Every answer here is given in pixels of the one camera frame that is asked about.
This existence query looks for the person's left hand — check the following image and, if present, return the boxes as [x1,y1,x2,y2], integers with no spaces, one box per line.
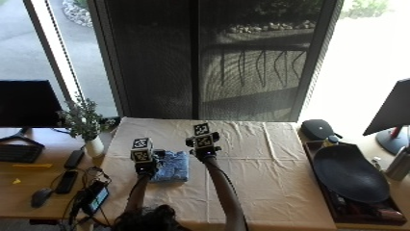
[134,147,168,178]

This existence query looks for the white vase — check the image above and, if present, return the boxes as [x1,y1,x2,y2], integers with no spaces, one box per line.
[84,136,107,159]

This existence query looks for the dark mesh window screen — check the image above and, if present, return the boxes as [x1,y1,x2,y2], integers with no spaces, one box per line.
[86,0,347,123]

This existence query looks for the blue folded cloth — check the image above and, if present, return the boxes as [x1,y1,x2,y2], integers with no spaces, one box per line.
[151,150,191,184]

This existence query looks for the white marker cube right glove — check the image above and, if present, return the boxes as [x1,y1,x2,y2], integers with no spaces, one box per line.
[192,122,216,149]

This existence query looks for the green leafy plant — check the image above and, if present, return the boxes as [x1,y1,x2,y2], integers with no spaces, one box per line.
[56,95,119,141]

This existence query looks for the white tablecloth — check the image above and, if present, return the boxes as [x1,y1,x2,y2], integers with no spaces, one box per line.
[94,116,339,231]

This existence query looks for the dark wooden tray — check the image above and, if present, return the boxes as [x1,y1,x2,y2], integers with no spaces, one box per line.
[303,140,409,226]

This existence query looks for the black keyboard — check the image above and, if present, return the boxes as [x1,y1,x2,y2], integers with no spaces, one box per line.
[0,143,46,165]

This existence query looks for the beaded blind cord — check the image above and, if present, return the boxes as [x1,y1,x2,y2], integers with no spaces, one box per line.
[44,0,86,99]

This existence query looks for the black power adapter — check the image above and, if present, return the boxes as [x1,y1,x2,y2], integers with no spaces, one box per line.
[63,149,86,170]

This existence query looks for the white window frame post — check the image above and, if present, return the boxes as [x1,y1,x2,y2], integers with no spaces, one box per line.
[22,0,84,101]

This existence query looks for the silver metal bottle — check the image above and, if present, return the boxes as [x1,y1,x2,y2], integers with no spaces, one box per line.
[384,145,410,182]

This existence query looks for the black cable bundle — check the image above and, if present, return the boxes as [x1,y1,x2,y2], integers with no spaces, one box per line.
[51,166,114,229]

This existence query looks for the black device with lit screen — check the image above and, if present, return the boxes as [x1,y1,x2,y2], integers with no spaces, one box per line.
[80,180,112,216]

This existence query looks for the white marker cube left glove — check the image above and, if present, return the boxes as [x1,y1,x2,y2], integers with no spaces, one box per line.
[130,137,155,164]

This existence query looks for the black computer monitor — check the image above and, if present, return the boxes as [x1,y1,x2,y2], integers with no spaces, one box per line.
[0,80,66,149]

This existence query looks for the white marker cube glove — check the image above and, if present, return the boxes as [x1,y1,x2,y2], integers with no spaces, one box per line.
[130,137,155,164]
[192,122,216,149]

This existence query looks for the person's right hand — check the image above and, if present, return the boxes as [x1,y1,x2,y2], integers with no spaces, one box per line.
[186,130,223,162]

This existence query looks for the black computer mouse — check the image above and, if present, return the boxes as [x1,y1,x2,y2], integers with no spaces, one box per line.
[30,187,55,209]

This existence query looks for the black monitor with grey stand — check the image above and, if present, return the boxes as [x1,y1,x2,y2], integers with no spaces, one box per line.
[361,77,410,156]

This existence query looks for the yellow pen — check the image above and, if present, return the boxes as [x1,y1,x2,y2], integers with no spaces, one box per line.
[12,163,55,169]

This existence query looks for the black phone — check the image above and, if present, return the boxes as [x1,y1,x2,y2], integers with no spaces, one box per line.
[54,169,80,195]

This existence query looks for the black oval zip case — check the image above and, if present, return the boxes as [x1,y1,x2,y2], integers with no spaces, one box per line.
[299,118,344,141]

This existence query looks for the large dark oval dish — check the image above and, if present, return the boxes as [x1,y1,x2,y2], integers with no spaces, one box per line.
[312,142,392,204]

